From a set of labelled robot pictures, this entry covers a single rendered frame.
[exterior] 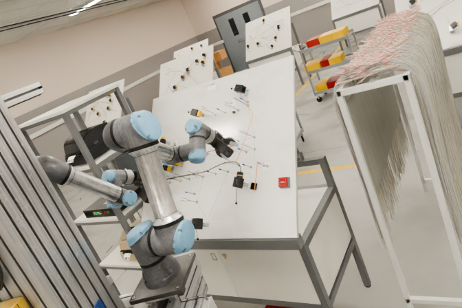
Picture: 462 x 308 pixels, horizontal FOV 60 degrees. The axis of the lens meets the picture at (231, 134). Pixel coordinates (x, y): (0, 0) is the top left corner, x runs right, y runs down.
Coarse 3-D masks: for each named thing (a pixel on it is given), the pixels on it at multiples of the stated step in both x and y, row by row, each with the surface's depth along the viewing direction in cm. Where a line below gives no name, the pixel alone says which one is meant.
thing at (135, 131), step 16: (144, 112) 140; (112, 128) 142; (128, 128) 138; (144, 128) 137; (160, 128) 144; (128, 144) 140; (144, 144) 139; (144, 160) 140; (160, 160) 145; (144, 176) 141; (160, 176) 142; (160, 192) 142; (160, 208) 142; (176, 208) 146; (160, 224) 141; (176, 224) 142; (192, 224) 148; (160, 240) 142; (176, 240) 140; (192, 240) 146
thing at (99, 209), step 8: (136, 192) 284; (104, 200) 289; (88, 208) 286; (96, 208) 279; (104, 208) 271; (120, 208) 271; (88, 216) 286; (96, 216) 280; (104, 216) 275; (112, 216) 271
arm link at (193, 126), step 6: (192, 120) 177; (198, 120) 177; (186, 126) 177; (192, 126) 175; (198, 126) 175; (204, 126) 179; (186, 132) 177; (192, 132) 175; (198, 132) 176; (204, 132) 178; (210, 132) 183
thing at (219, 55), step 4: (216, 52) 1325; (220, 52) 1324; (224, 52) 1345; (216, 56) 1332; (220, 56) 1325; (224, 56) 1340; (216, 60) 1339; (216, 64) 1290; (220, 68) 1379; (224, 68) 1346; (228, 68) 1348; (220, 72) 1300; (224, 72) 1319; (228, 72) 1344; (232, 72) 1366; (224, 76) 1315
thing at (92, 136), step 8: (88, 128) 278; (96, 128) 269; (88, 136) 262; (96, 136) 267; (64, 144) 270; (72, 144) 264; (88, 144) 261; (96, 144) 267; (104, 144) 272; (72, 152) 266; (80, 152) 260; (96, 152) 265; (104, 152) 271; (80, 160) 262
